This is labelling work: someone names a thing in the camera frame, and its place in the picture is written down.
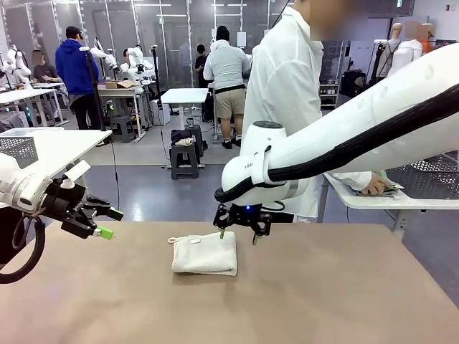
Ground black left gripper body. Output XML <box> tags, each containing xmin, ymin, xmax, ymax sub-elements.
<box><xmin>44</xmin><ymin>178</ymin><xmax>89</xmax><ymax>221</ymax></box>

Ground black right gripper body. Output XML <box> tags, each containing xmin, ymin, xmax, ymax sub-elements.
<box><xmin>214</xmin><ymin>203</ymin><xmax>272</xmax><ymax>225</ymax></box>

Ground white towel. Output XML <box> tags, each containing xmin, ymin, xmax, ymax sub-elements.
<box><xmin>167</xmin><ymin>231</ymin><xmax>239</xmax><ymax>277</ymax></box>

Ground grey mesh basket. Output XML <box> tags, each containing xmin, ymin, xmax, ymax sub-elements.
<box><xmin>0</xmin><ymin>135</ymin><xmax>39</xmax><ymax>169</ymax></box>
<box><xmin>385</xmin><ymin>152</ymin><xmax>459</xmax><ymax>200</ymax></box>

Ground person's left hand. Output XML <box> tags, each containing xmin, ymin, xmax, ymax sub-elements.
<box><xmin>361</xmin><ymin>178</ymin><xmax>389</xmax><ymax>196</ymax></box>

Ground white side table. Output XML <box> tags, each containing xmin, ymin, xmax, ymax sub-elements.
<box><xmin>322</xmin><ymin>171</ymin><xmax>459</xmax><ymax>232</ymax></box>
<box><xmin>0</xmin><ymin>129</ymin><xmax>113</xmax><ymax>188</ymax></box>

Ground grey step stool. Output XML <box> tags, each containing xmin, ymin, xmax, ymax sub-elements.
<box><xmin>170</xmin><ymin>143</ymin><xmax>200</xmax><ymax>181</ymax></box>

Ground low grey plastic stool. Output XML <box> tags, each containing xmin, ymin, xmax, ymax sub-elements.
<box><xmin>110</xmin><ymin>115</ymin><xmax>137</xmax><ymax>143</ymax></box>

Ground pile of dark clothes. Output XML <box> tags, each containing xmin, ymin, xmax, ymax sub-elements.
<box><xmin>170</xmin><ymin>129</ymin><xmax>197</xmax><ymax>147</ymax></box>

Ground black tripod pole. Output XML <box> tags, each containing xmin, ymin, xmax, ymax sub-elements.
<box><xmin>79</xmin><ymin>46</ymin><xmax>108</xmax><ymax>132</ymax></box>
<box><xmin>150</xmin><ymin>44</ymin><xmax>166</xmax><ymax>105</ymax></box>

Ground open cardboard box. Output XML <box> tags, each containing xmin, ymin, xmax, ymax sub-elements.
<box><xmin>103</xmin><ymin>80</ymin><xmax>139</xmax><ymax>90</ymax></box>

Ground person in blue hoodie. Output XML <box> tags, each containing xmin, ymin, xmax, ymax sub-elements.
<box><xmin>55</xmin><ymin>25</ymin><xmax>101</xmax><ymax>130</ymax></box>

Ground seated person in black shirt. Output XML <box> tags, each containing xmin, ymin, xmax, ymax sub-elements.
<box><xmin>32</xmin><ymin>49</ymin><xmax>64</xmax><ymax>85</ymax></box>

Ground white standing desk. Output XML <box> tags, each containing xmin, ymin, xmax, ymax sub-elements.
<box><xmin>160</xmin><ymin>87</ymin><xmax>210</xmax><ymax>169</ymax></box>

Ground person in grey hoodie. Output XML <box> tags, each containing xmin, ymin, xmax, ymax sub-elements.
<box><xmin>203</xmin><ymin>25</ymin><xmax>252</xmax><ymax>150</ymax></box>

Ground seated person in white shirt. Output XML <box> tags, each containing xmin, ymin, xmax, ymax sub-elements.
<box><xmin>120</xmin><ymin>48</ymin><xmax>136</xmax><ymax>73</ymax></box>

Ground white shoe rack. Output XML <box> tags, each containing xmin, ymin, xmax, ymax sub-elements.
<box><xmin>318</xmin><ymin>82</ymin><xmax>341</xmax><ymax>110</ymax></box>

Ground mannequin with orange trousers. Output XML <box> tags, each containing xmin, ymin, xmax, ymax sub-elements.
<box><xmin>379</xmin><ymin>21</ymin><xmax>404</xmax><ymax>78</ymax></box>

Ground mannequin with white top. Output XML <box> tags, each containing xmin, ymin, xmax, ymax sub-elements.
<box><xmin>389</xmin><ymin>20</ymin><xmax>425</xmax><ymax>77</ymax></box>

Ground mannequin with orange shirt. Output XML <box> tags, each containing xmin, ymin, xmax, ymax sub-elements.
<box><xmin>419</xmin><ymin>22</ymin><xmax>437</xmax><ymax>55</ymax></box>

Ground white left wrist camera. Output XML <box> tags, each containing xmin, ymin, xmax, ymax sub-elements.
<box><xmin>62</xmin><ymin>160</ymin><xmax>92</xmax><ymax>189</ymax></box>

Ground thick black hose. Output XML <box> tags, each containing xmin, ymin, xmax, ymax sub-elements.
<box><xmin>0</xmin><ymin>211</ymin><xmax>47</xmax><ymax>285</ymax></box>

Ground thin black cable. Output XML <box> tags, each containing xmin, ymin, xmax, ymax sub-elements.
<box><xmin>11</xmin><ymin>214</ymin><xmax>37</xmax><ymax>251</ymax></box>

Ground black braided cable sleeve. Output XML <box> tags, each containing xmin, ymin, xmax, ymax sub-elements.
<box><xmin>214</xmin><ymin>82</ymin><xmax>459</xmax><ymax>204</ymax></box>

